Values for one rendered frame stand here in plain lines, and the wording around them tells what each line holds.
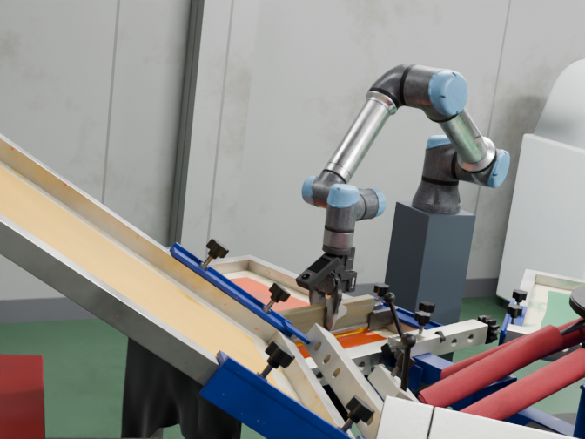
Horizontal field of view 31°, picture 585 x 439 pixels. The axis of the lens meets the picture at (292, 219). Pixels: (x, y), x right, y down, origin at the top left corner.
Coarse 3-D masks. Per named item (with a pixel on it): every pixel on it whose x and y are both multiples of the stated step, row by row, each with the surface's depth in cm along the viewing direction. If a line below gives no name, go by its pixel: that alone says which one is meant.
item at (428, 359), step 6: (426, 354) 242; (396, 360) 243; (414, 360) 239; (420, 360) 238; (426, 360) 238; (432, 360) 239; (438, 360) 239; (444, 360) 240; (420, 366) 238; (426, 366) 237; (432, 366) 236; (438, 366) 236; (444, 366) 236; (408, 372) 241; (426, 372) 237; (432, 372) 236; (438, 372) 235; (426, 378) 237; (432, 378) 236; (438, 378) 235
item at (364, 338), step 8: (232, 280) 309; (240, 280) 310; (248, 280) 311; (248, 288) 304; (256, 288) 305; (264, 288) 306; (296, 304) 295; (304, 304) 296; (344, 336) 273; (352, 336) 274; (360, 336) 275; (368, 336) 276; (376, 336) 276; (344, 344) 267; (352, 344) 268; (360, 344) 269
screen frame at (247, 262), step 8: (240, 256) 323; (248, 256) 324; (216, 264) 312; (224, 264) 315; (232, 264) 317; (240, 264) 319; (248, 264) 322; (256, 264) 319; (264, 264) 318; (272, 264) 319; (224, 272) 316; (256, 272) 320; (264, 272) 317; (272, 272) 314; (280, 272) 312; (288, 272) 313; (280, 280) 312; (288, 280) 309; (296, 288) 307; (304, 288) 305; (328, 296) 298; (344, 296) 296; (392, 328) 281; (408, 328) 277; (416, 328) 276
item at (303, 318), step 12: (348, 300) 269; (360, 300) 271; (372, 300) 274; (288, 312) 254; (300, 312) 256; (312, 312) 259; (324, 312) 262; (348, 312) 268; (360, 312) 272; (300, 324) 257; (312, 324) 260; (324, 324) 263; (336, 324) 266; (348, 324) 270
